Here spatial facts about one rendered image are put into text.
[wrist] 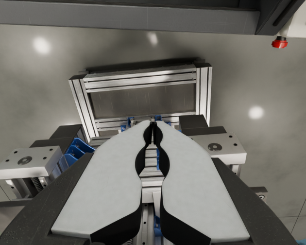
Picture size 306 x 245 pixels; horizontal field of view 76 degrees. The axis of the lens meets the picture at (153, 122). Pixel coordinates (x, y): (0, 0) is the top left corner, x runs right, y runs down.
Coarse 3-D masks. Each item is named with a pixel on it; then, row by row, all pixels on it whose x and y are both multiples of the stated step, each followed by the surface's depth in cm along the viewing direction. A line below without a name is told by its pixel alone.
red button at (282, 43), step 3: (279, 36) 51; (282, 36) 50; (276, 39) 52; (279, 39) 51; (282, 39) 51; (285, 39) 51; (273, 42) 52; (276, 42) 51; (279, 42) 51; (282, 42) 50; (285, 42) 51; (273, 45) 52; (276, 45) 51; (279, 45) 51; (282, 45) 51; (285, 45) 51
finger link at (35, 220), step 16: (80, 160) 9; (64, 176) 8; (80, 176) 8; (48, 192) 7; (64, 192) 7; (32, 208) 7; (48, 208) 7; (16, 224) 6; (32, 224) 6; (48, 224) 6; (0, 240) 6; (16, 240) 6; (32, 240) 6; (48, 240) 6; (64, 240) 6; (80, 240) 6
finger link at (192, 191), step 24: (168, 144) 10; (192, 144) 10; (168, 168) 9; (192, 168) 9; (168, 192) 8; (192, 192) 8; (216, 192) 8; (168, 216) 7; (192, 216) 7; (216, 216) 7; (192, 240) 7; (216, 240) 6; (240, 240) 6
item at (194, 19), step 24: (0, 0) 35; (24, 0) 35; (48, 0) 35; (72, 0) 35; (24, 24) 37; (48, 24) 37; (72, 24) 37; (96, 24) 37; (120, 24) 37; (144, 24) 37; (168, 24) 37; (192, 24) 37; (216, 24) 37; (240, 24) 36
